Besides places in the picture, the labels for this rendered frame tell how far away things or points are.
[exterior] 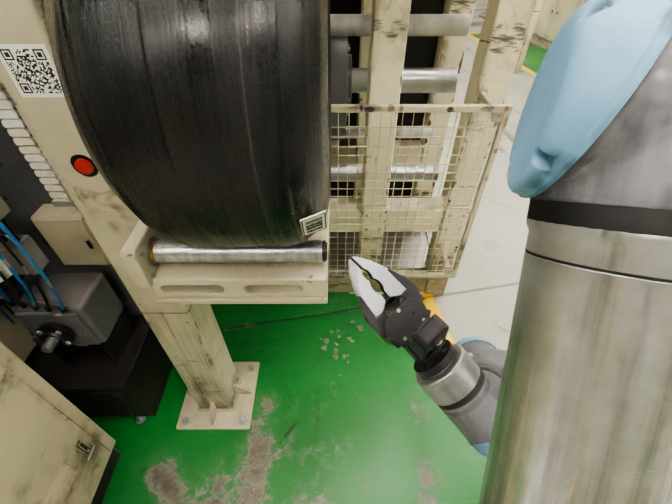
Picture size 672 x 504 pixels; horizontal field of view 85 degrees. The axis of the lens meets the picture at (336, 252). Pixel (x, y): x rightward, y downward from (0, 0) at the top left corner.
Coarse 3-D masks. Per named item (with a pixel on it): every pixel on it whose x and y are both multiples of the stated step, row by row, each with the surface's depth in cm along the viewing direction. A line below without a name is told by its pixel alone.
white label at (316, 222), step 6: (312, 216) 52; (318, 216) 53; (324, 216) 54; (300, 222) 52; (306, 222) 53; (312, 222) 54; (318, 222) 55; (324, 222) 56; (306, 228) 55; (312, 228) 56; (318, 228) 57; (324, 228) 58; (306, 234) 57
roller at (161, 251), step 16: (160, 240) 72; (320, 240) 72; (160, 256) 71; (176, 256) 71; (192, 256) 71; (208, 256) 71; (224, 256) 71; (240, 256) 71; (256, 256) 71; (272, 256) 71; (288, 256) 71; (304, 256) 71; (320, 256) 71
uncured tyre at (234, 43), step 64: (64, 0) 36; (128, 0) 35; (192, 0) 35; (256, 0) 36; (320, 0) 40; (64, 64) 38; (128, 64) 37; (192, 64) 37; (256, 64) 37; (320, 64) 41; (128, 128) 40; (192, 128) 40; (256, 128) 40; (320, 128) 44; (128, 192) 46; (192, 192) 46; (256, 192) 46; (320, 192) 51
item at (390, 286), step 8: (360, 264) 54; (368, 264) 54; (376, 264) 55; (368, 272) 55; (376, 272) 54; (384, 272) 54; (376, 280) 55; (384, 280) 54; (392, 280) 55; (384, 288) 54; (392, 288) 54; (400, 288) 55
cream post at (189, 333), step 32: (0, 0) 49; (32, 0) 49; (0, 32) 51; (32, 32) 51; (0, 64) 54; (32, 128) 61; (64, 128) 61; (64, 160) 65; (96, 192) 70; (96, 224) 75; (128, 224) 75; (128, 288) 90; (160, 320) 99; (192, 320) 100; (192, 352) 110; (224, 352) 128; (192, 384) 125; (224, 384) 127
